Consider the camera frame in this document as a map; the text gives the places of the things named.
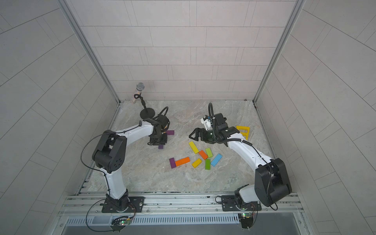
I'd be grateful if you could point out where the aluminium rail frame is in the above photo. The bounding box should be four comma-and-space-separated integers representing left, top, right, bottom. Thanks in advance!
57, 192, 304, 230

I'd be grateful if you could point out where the orange long block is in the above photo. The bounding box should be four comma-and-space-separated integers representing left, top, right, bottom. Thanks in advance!
175, 157, 191, 166

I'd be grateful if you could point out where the microphone on black stand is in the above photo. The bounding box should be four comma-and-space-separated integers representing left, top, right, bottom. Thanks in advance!
133, 82, 155, 119

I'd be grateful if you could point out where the circuit board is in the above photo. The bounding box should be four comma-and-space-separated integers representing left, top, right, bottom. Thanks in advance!
110, 216, 132, 232
238, 213, 254, 230

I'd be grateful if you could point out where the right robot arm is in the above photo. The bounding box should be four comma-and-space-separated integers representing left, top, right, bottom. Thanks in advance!
189, 113, 292, 210

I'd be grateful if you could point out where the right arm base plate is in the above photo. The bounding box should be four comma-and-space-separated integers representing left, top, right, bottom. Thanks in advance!
219, 195, 262, 212

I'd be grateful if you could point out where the right circuit board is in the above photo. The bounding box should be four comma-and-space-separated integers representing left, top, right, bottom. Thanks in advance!
238, 213, 254, 230

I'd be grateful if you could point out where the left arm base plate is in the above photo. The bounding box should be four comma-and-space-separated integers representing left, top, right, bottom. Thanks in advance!
101, 195, 145, 213

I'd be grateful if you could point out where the yellow triangle frame piece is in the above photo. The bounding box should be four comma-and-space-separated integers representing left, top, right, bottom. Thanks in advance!
236, 126, 250, 140

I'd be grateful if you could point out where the yellow long block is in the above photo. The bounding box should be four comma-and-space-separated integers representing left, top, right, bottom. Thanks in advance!
189, 142, 199, 154

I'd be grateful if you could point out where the red-orange block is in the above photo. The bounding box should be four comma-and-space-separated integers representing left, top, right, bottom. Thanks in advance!
199, 150, 208, 160

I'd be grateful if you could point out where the left circuit board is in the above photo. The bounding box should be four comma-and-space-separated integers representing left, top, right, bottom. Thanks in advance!
110, 216, 132, 232

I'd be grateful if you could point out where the light blue block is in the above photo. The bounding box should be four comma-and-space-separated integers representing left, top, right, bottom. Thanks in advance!
211, 154, 222, 166

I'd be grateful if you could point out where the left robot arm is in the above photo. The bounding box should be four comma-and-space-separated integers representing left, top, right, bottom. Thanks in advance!
92, 115, 170, 212

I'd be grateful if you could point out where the yellow short block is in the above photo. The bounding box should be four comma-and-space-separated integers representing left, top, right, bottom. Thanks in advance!
192, 159, 202, 168

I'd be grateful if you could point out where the lime green flat block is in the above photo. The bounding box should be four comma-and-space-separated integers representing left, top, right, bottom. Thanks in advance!
205, 148, 213, 158

